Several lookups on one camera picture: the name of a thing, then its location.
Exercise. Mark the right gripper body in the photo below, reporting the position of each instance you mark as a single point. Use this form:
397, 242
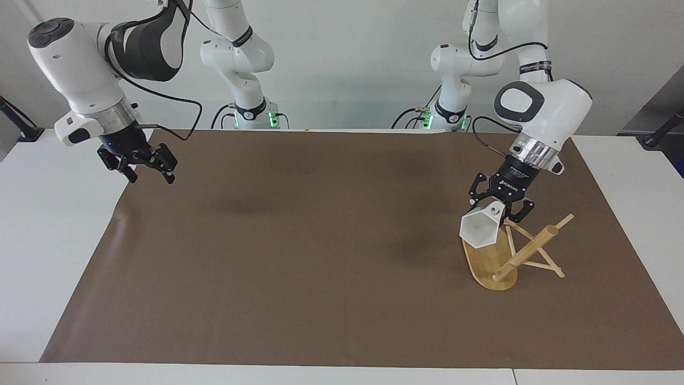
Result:
125, 141

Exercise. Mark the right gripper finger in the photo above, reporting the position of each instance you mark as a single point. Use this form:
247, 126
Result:
163, 159
122, 167

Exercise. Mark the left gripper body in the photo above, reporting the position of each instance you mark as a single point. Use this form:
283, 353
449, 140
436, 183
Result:
514, 177

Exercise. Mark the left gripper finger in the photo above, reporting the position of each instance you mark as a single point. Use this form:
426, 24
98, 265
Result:
477, 189
522, 209

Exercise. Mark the white hexagonal cup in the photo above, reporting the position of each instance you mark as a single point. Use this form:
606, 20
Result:
479, 227

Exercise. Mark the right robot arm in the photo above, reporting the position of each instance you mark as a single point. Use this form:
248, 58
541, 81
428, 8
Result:
75, 64

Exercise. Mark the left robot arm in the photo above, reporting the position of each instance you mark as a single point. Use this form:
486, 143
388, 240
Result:
561, 112

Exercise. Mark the wooden cup rack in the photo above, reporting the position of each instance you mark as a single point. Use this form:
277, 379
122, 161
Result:
494, 267

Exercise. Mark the black stand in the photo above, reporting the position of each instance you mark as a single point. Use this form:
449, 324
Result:
24, 128
660, 132

